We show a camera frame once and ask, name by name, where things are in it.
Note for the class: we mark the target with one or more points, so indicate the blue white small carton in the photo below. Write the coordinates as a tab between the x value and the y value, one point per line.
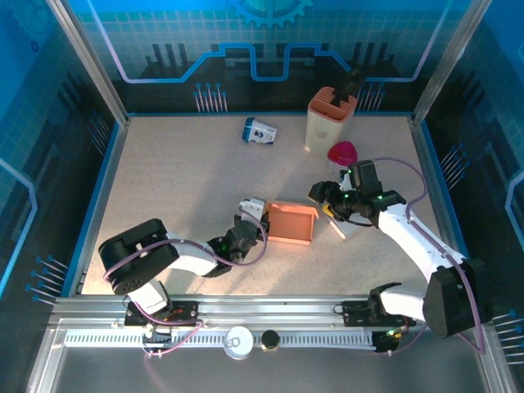
260	132

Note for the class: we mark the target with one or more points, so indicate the white round tin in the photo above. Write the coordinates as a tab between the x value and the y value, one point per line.
238	343

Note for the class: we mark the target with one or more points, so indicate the aluminium frame rail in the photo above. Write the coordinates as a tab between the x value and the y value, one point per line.
266	307

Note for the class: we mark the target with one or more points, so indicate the beige knife block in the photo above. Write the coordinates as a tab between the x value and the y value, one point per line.
323	131

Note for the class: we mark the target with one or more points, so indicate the black controller board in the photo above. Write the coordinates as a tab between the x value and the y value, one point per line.
387	340
155	337

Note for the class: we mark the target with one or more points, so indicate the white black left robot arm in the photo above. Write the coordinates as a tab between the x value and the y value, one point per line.
192	256

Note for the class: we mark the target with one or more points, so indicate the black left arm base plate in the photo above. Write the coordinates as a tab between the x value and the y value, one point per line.
186	313

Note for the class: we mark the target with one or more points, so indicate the black round knob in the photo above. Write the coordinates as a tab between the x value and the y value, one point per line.
270	340

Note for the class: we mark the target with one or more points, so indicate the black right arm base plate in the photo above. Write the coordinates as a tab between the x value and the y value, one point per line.
356	313

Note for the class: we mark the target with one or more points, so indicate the white paper box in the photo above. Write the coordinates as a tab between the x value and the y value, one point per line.
348	229

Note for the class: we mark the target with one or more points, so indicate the white container pink lid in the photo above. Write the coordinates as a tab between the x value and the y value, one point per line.
341	151

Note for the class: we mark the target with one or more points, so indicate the brown cardboard box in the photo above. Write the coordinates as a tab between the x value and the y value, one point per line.
290	225

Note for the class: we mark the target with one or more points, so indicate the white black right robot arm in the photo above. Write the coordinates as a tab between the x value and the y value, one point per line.
409	241

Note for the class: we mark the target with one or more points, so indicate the aluminium frame post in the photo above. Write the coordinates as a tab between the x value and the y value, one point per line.
446	69
94	69

